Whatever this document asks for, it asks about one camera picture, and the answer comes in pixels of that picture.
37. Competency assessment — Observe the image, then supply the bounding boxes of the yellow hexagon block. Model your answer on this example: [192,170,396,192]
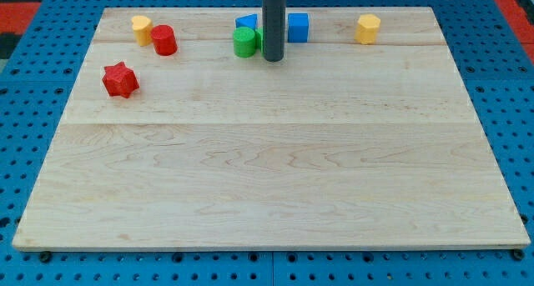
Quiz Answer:
[355,13,381,45]

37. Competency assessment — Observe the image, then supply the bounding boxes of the light wooden board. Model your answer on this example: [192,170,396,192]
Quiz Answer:
[13,7,531,252]

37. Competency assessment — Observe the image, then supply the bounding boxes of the green block behind rod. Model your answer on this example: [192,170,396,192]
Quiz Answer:
[254,28,264,52]

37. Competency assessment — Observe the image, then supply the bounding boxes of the green cylinder block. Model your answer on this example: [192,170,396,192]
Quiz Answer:
[233,27,256,58]

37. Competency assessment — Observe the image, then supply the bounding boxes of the blue cube block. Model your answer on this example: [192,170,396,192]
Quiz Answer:
[288,13,310,43]

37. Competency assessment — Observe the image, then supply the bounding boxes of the blue triangle block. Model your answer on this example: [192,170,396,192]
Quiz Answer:
[235,13,258,30]

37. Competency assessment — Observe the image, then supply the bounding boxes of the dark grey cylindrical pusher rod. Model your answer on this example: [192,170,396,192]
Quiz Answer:
[262,0,286,62]

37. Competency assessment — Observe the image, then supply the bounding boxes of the red cylinder block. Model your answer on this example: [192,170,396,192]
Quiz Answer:
[150,25,178,56]

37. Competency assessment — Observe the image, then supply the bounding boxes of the red star block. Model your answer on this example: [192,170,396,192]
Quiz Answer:
[102,62,139,98]

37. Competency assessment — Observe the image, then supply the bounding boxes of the yellow heart block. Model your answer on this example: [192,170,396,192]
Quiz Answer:
[131,15,154,47]

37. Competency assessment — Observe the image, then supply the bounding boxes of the blue perforated base panel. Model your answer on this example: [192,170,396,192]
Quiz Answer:
[1,0,533,285]

